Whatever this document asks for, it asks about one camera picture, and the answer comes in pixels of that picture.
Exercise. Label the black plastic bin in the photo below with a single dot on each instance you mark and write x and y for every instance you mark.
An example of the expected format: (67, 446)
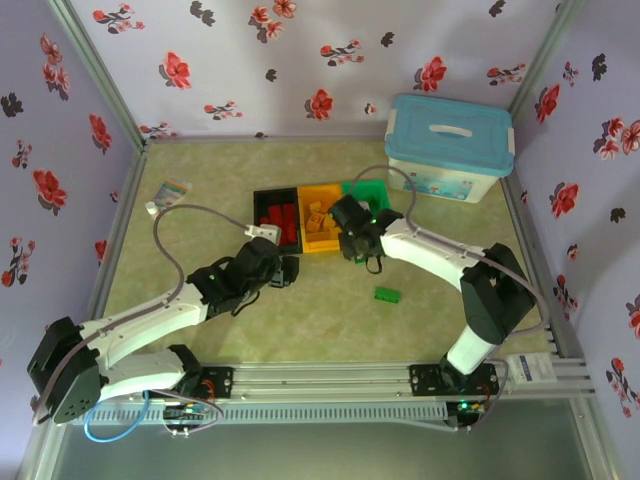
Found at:
(260, 232)

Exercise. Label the blue lidded storage box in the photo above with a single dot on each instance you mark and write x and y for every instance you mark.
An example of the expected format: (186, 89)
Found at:
(450, 150)

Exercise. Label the long green lego brick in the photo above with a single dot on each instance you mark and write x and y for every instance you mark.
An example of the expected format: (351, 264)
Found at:
(388, 294)

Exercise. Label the aluminium side rail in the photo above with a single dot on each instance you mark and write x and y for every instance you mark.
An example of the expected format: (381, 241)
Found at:
(112, 235)
(542, 270)

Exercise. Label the yellow plastic bin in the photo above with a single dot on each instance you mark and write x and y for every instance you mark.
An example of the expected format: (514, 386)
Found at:
(320, 245)

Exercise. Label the aluminium frame post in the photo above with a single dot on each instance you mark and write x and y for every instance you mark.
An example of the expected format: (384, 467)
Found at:
(95, 70)
(545, 55)

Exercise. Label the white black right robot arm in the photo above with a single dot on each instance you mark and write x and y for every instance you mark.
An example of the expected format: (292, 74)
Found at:
(425, 250)

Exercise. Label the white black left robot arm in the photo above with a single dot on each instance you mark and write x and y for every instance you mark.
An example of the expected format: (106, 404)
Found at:
(150, 320)

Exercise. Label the small white bottle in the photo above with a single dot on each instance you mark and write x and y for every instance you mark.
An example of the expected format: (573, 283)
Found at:
(151, 209)

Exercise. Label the controller board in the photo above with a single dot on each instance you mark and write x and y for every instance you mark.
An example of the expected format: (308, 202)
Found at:
(187, 412)
(467, 407)

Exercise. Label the left controller board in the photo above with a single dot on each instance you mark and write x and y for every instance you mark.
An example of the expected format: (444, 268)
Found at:
(187, 412)

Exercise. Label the right controller board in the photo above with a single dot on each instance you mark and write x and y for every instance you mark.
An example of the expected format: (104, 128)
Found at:
(467, 407)

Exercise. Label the small printed packet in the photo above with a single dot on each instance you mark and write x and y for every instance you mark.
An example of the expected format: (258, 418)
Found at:
(172, 192)

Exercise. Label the white label tag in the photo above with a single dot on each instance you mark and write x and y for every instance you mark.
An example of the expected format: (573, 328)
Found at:
(535, 369)

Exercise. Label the yellow printed lego brick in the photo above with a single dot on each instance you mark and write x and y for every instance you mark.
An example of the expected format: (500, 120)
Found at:
(324, 224)

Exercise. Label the green plastic bin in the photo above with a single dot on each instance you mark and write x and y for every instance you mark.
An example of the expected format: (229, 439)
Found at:
(370, 187)

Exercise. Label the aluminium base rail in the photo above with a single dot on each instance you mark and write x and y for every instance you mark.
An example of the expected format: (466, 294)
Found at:
(320, 382)

